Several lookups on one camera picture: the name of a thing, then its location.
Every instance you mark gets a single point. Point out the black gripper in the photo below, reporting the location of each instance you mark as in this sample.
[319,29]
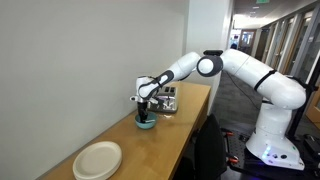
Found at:
[142,108]

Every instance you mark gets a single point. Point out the white blue marker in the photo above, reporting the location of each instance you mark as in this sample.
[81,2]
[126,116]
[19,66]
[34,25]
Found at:
[149,121]

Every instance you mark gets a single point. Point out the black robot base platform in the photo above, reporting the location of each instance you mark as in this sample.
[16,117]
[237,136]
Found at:
[266,156]

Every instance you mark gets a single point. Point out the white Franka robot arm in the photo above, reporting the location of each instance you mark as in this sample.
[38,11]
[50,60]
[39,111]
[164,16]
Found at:
[253,86]

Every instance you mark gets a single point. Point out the teal blue bowl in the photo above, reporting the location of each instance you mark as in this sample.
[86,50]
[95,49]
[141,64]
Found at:
[146,122]

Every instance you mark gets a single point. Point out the silver four-slot toaster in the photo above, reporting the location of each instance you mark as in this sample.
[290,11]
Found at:
[166,100]

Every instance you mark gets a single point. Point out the stack of white plates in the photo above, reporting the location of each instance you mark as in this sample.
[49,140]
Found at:
[97,160]

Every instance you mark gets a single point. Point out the black office chair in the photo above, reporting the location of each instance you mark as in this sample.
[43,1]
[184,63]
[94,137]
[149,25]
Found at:
[207,150]

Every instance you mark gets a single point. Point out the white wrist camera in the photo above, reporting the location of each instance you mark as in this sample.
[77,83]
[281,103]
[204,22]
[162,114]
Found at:
[154,100]

